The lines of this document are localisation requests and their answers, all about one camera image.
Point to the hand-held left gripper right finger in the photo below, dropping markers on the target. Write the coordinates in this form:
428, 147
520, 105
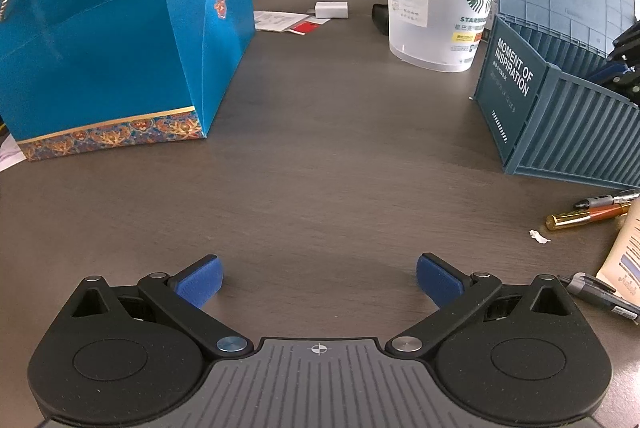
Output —
435, 280

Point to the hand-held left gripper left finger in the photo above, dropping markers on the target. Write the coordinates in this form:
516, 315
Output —
202, 280

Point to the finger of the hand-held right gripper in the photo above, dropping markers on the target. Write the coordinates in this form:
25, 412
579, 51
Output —
627, 43
622, 76

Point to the blue container-shaped storage box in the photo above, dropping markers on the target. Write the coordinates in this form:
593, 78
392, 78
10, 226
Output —
565, 128

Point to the grey marker pen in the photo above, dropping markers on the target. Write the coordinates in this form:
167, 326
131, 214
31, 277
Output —
605, 199

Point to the gold and orange pen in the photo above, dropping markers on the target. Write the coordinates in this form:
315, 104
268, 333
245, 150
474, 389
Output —
585, 217

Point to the grey ballpoint pen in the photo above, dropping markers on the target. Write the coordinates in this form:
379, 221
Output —
595, 290

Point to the white tissue packet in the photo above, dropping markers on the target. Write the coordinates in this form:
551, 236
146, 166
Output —
625, 258

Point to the white paper scrap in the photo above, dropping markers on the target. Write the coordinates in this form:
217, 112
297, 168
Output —
537, 236

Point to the large translucent plastic cup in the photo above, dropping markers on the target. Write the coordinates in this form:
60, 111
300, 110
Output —
440, 8

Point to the white paper sheet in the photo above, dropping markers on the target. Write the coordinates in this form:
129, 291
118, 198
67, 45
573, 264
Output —
9, 156

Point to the blue paper gift bag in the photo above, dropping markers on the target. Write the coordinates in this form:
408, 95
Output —
100, 58

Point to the small black object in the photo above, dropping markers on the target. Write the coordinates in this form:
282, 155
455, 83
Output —
380, 18

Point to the papers with red card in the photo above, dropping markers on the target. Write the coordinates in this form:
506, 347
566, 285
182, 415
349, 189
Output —
275, 21

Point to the red and white card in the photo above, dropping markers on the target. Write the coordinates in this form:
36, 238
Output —
307, 27

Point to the white charger adapter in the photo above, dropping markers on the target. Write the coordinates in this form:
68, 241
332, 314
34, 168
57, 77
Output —
331, 10

